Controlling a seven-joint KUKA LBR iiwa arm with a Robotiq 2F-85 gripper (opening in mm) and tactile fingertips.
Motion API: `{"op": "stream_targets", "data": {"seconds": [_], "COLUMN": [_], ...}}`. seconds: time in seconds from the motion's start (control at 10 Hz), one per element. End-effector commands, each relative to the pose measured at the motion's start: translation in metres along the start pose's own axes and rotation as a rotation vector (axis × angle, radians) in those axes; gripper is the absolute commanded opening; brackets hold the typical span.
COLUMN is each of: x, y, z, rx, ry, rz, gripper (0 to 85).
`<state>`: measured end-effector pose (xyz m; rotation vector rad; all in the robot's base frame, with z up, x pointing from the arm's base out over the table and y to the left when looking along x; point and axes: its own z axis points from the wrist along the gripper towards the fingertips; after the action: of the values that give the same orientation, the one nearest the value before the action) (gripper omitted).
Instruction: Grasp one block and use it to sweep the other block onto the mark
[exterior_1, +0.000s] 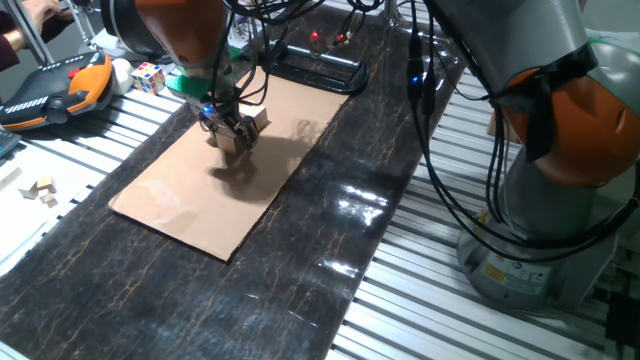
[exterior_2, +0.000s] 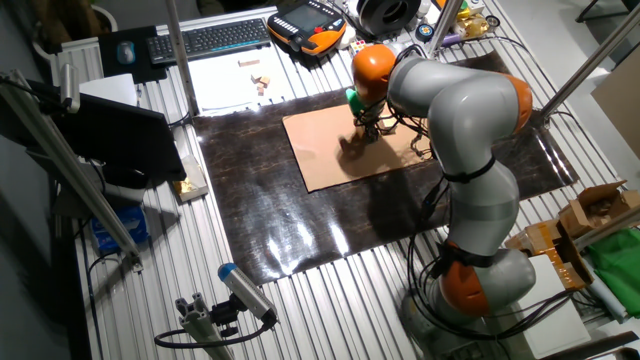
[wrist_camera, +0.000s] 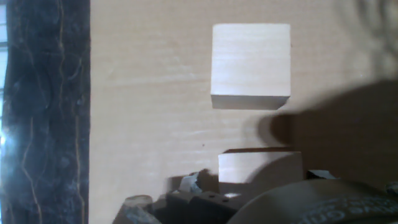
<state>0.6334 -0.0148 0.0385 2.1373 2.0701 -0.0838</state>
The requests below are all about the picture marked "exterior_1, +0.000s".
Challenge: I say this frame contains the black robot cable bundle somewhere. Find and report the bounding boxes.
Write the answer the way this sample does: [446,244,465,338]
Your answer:
[199,0,640,266]

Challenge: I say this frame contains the dark marble pattern mat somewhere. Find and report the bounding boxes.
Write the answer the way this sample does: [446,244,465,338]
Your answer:
[0,0,461,360]

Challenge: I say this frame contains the grey metal pole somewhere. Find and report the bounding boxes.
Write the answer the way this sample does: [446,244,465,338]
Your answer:
[64,0,99,51]
[4,0,54,66]

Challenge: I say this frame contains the aluminium frame pole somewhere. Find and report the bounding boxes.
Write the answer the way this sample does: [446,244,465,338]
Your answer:
[380,0,404,25]

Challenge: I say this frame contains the small wooden stick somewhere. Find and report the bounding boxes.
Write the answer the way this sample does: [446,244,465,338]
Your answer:
[0,166,25,192]

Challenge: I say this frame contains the white paper sheet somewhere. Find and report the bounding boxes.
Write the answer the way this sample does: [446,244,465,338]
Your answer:
[0,144,101,276]

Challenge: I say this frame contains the taped flat cardboard box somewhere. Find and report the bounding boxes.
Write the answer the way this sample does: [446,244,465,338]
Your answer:
[485,112,521,144]

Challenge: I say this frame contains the light wooden cube block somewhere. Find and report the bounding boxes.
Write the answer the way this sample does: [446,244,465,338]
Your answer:
[214,127,251,155]
[238,102,270,134]

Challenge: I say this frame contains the Rubik's cube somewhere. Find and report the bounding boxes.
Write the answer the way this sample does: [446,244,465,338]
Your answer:
[131,61,168,96]

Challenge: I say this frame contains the person hand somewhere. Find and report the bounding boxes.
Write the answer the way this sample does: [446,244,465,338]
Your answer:
[22,0,71,34]

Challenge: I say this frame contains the orange black teach pendant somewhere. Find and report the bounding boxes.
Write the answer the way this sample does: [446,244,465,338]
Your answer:
[0,51,115,132]

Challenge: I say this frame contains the brown cardboard sheet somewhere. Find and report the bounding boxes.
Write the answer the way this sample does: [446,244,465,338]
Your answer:
[108,67,350,263]

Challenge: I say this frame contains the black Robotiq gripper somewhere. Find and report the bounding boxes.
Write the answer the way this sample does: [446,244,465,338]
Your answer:
[197,97,261,154]

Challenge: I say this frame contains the white ball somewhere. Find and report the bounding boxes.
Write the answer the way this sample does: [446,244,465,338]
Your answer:
[110,58,135,96]

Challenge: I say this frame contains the person forearm dark sleeve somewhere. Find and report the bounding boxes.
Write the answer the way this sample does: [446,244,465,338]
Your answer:
[0,9,76,74]

